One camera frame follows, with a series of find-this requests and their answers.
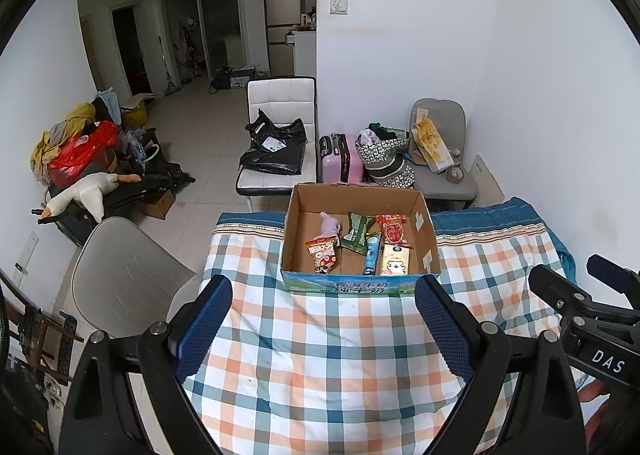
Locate pile of dark bags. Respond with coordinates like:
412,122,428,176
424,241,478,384
47,125,197,248

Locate small brown cardboard box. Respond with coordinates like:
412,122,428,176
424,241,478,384
141,190,176,220

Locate white padded chair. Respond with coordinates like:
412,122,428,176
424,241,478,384
235,76,318,208

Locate yellow bin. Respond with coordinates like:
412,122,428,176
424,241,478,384
120,94,153,126

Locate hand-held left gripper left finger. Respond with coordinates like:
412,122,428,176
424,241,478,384
59,274,234,455

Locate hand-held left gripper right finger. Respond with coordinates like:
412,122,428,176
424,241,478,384
414,275,586,455

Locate plaid blanket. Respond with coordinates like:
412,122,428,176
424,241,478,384
180,196,588,455

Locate white goose plush toy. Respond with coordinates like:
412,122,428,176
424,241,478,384
40,172,142,222

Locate panda print snack packet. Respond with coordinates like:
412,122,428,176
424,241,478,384
306,235,337,276

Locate yellow snack bag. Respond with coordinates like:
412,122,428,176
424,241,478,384
411,108,463,172

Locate light blue bag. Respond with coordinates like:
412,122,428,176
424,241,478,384
94,90,121,121

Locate grey shell chair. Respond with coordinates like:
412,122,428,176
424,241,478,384
71,216,198,338

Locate pink suitcase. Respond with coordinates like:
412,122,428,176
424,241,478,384
318,132,365,184

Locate black floor bag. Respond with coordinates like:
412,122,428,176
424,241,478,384
209,65,256,93

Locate grey cushioned chair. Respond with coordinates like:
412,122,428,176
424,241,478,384
407,98,479,210

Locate black plastic bag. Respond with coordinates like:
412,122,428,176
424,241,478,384
238,108,307,175

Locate yellow cloth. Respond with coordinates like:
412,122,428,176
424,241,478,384
30,102,97,183

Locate person's right hand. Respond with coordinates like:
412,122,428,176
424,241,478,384
575,377,621,441

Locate red plastic bag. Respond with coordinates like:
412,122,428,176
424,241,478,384
47,120,120,188

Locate red snack packet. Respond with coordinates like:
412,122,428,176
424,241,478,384
375,214,407,245

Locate wooden chair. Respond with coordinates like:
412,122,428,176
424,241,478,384
0,270,86,386

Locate purple sock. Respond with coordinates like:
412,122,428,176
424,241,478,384
320,212,341,246

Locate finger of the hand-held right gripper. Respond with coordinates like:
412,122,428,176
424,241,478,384
586,255,640,308
528,264,592,324

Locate white wall plate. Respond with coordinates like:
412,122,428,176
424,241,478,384
12,231,40,286

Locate white leaning board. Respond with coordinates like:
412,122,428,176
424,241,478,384
470,154,505,208

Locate light blue tube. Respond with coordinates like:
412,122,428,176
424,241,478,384
362,232,382,276

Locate white cabinet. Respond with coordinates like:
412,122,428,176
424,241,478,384
292,30,318,77

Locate green snack packet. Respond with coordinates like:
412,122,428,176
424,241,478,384
341,212,376,254

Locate dark clothes bundle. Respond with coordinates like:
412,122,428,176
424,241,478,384
357,122,408,146

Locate black white patterned tote bag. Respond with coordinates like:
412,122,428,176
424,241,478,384
356,132,417,188

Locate yellow tissue packet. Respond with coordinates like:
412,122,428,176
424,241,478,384
375,243,413,276

